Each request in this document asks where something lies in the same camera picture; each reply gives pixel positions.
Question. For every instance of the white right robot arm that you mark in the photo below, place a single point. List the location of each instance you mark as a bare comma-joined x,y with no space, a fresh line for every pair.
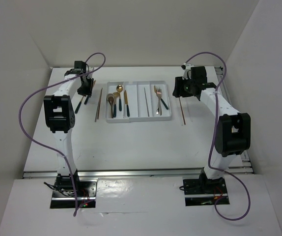
232,130

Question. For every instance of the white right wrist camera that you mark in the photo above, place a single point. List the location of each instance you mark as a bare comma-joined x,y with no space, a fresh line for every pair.
187,70

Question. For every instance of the brown chopstick pair left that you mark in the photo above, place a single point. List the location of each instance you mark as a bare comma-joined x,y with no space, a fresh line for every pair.
98,106

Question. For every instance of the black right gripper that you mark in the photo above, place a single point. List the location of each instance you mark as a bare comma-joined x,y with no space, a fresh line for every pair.
178,91

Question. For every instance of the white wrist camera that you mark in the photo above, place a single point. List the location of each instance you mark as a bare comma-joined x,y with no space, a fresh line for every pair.
187,70
89,73

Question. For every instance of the gold knife green handle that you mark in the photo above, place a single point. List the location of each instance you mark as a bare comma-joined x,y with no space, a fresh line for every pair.
126,103
89,96

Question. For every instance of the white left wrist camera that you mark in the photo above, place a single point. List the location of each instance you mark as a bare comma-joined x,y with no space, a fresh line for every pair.
89,73

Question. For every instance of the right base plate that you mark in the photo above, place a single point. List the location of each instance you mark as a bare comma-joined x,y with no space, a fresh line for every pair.
196,195

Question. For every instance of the brown chopstick right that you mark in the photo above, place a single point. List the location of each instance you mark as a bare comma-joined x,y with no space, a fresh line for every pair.
182,112

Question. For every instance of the aluminium rail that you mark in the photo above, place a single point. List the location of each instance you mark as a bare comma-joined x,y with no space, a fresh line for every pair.
121,173

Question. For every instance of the metal chopstick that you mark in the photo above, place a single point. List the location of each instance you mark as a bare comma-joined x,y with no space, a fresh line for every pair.
147,109

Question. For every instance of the gold fork green handle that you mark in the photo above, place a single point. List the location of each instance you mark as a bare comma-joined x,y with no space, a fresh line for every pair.
79,105
163,102

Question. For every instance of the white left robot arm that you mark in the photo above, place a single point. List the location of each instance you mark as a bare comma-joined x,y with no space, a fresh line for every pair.
60,119

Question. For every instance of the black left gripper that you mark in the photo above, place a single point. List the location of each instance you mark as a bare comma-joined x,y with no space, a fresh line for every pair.
87,91

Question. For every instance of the white cutlery tray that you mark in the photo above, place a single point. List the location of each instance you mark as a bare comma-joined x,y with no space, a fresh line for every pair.
136,101

